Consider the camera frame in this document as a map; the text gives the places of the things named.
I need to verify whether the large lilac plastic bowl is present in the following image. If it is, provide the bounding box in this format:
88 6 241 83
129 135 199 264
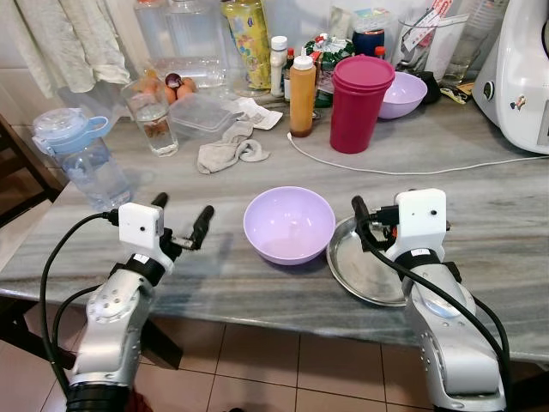
244 186 336 265

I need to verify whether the stainless steel bowl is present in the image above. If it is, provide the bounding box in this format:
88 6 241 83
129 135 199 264
327 215 414 307

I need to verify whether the white kitchen cooking machine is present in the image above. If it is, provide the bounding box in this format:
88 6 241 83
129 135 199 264
473 0 549 156

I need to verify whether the clear drinking glass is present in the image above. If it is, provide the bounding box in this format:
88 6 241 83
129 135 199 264
123 79 179 157

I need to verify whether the small lilac plastic bowl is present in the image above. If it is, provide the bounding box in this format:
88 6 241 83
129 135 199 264
379 72 428 120

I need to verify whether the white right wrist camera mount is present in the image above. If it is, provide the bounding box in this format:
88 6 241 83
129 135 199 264
394 189 449 258

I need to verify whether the dark red cloth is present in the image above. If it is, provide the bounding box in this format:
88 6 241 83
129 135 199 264
127 391 154 412

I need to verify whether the clear water bottle blue lid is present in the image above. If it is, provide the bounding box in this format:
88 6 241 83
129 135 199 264
32 108 135 212

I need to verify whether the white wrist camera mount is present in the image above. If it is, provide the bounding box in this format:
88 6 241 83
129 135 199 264
118 203 166 259
394 189 449 258

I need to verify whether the magenta plastic tumbler with lid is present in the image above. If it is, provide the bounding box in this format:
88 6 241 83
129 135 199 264
330 55 396 155

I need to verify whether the yellow printed can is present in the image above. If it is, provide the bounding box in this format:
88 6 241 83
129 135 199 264
221 0 273 91

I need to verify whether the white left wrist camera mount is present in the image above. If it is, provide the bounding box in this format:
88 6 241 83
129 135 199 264
118 203 166 259

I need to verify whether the clear plastic food container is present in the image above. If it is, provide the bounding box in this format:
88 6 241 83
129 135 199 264
169 93 238 143

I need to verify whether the thin white power cable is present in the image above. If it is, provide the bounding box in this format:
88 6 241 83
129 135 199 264
287 132 549 177

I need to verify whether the dark wooden chair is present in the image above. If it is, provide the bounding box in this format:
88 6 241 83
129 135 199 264
0 116 66 229

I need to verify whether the small black object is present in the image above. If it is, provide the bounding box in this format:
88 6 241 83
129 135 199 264
419 73 443 106

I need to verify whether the green snack packet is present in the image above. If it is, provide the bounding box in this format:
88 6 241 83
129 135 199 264
305 33 354 109

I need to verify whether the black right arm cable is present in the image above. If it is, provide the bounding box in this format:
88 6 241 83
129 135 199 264
354 213 513 406

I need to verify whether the dark blue jar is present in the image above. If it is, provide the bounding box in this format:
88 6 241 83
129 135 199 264
353 9 391 59

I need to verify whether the crumpled grey cloth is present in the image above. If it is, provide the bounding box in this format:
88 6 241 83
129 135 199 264
196 122 270 175

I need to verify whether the white paper tissue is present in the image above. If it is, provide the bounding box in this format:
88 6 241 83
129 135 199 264
230 97 284 131

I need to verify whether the orange sauce squeeze bottle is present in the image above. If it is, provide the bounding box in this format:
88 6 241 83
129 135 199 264
289 55 317 138

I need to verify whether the clear measuring jug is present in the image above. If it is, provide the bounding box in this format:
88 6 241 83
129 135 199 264
396 7 469 83

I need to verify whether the beige hanging towel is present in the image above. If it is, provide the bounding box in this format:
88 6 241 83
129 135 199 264
12 0 131 95

